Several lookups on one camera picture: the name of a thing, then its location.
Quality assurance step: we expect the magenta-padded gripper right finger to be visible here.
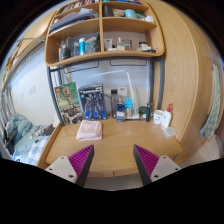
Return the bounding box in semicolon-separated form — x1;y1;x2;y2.
133;144;181;186

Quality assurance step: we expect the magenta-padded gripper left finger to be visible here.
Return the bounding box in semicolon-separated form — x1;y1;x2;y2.
44;144;95;187

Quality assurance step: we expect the pink towel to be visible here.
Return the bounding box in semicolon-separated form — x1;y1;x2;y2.
75;119;103;142

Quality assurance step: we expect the blue white checked blanket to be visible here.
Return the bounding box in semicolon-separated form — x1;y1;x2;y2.
26;134;51;167

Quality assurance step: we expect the small clear plastic container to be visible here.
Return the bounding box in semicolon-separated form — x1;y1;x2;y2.
163;126;177;139

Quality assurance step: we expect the black laptop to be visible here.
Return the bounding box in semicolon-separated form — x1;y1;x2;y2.
41;123;56;136

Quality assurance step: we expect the bed with light blue sheet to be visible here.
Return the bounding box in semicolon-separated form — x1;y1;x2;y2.
0;113;56;168

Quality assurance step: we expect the white bottle with red cap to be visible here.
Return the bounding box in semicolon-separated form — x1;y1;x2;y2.
160;103;173;130

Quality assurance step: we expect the white mug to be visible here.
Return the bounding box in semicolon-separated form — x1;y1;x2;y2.
152;109;165;125

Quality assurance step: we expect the black electric shaver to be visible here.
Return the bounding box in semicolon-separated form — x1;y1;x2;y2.
145;102;154;123

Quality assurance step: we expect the dark green jar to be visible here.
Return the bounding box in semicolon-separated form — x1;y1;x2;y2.
138;105;149;120

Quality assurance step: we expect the blue duvet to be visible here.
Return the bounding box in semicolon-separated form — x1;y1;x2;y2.
5;113;34;138

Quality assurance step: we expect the green tree figure toy box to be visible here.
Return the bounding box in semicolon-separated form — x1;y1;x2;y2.
53;81;84;126

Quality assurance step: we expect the dark blue small box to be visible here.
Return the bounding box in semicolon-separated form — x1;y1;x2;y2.
115;103;127;123

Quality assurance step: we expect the small light blue box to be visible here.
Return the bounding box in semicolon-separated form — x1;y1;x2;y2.
124;98;134;118

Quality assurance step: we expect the blue robot model kit box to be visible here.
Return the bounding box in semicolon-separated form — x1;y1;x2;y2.
78;84;108;121

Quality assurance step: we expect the green checked hanging cloth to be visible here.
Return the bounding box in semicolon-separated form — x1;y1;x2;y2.
199;63;223;139

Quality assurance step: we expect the clear bottle with black cap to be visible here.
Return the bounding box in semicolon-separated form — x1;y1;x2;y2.
109;88;120;118

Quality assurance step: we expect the wooden shelf unit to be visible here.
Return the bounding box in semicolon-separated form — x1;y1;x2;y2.
44;0;166;68

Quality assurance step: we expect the white wall switch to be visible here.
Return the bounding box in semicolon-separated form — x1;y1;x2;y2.
27;85;37;96

